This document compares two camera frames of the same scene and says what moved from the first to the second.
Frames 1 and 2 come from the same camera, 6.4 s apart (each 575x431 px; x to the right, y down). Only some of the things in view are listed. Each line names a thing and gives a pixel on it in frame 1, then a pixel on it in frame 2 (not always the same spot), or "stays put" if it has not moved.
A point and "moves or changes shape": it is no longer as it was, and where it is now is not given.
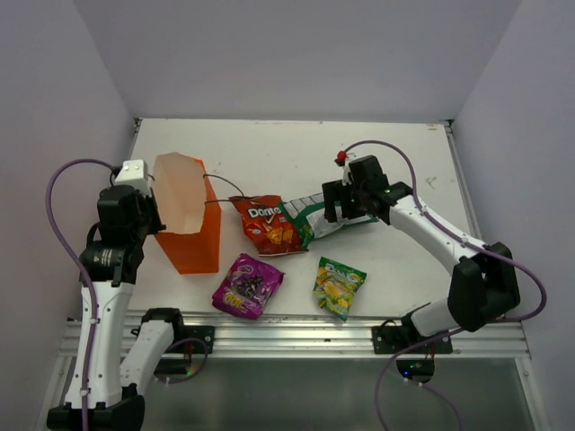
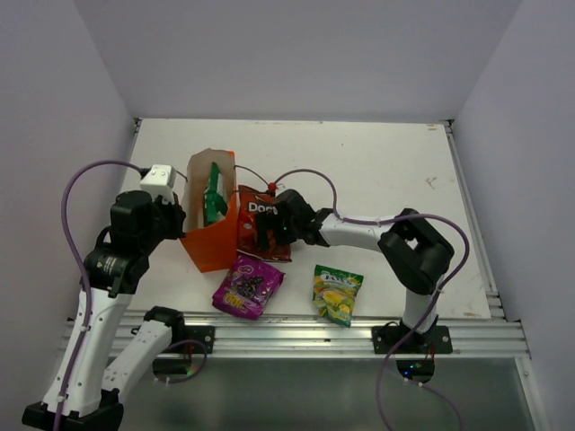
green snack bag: [307, 213] moves or changes shape
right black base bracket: [391, 338] stays put
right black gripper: [334, 191] → [266, 222]
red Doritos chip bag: [273, 232] moves or changes shape
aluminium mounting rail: [305, 336] stays put
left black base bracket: [192, 339] stays put
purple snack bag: [247, 287] stays put
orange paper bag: [190, 211] moves or changes shape
